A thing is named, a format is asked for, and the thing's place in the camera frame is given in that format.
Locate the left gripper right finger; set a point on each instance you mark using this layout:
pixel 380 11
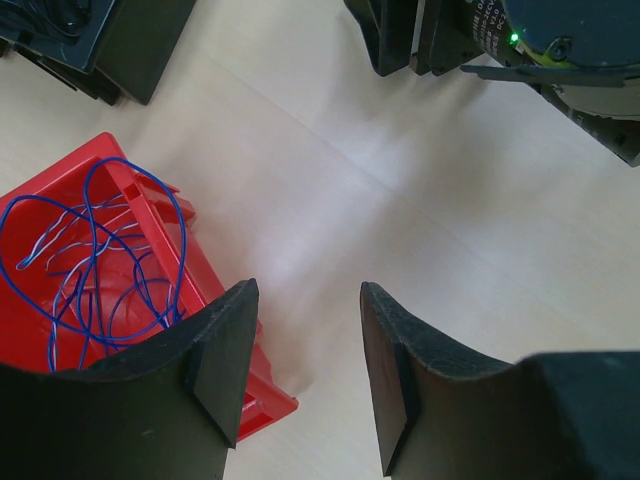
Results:
pixel 443 410

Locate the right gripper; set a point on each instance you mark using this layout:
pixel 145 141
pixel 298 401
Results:
pixel 431 36

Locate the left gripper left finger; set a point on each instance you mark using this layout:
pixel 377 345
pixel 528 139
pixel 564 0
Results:
pixel 166 408

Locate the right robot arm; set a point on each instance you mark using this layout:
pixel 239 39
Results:
pixel 580 56

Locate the red plastic bin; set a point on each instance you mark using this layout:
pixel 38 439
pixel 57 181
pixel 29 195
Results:
pixel 97 256

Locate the black plastic bin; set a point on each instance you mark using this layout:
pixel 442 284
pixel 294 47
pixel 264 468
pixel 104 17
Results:
pixel 105 49

